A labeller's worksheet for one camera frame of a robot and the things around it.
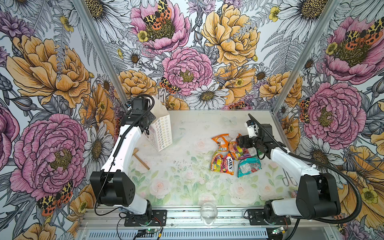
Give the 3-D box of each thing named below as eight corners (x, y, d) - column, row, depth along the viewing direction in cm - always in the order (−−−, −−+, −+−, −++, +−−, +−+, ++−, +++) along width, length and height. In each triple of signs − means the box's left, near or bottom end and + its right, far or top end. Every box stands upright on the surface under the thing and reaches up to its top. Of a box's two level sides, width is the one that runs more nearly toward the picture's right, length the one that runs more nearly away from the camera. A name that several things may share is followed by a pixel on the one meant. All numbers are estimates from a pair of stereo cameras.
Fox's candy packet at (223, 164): (210, 171, 91) (210, 168, 88) (212, 153, 99) (212, 150, 96) (232, 174, 90) (233, 172, 87) (232, 156, 98) (233, 153, 95)
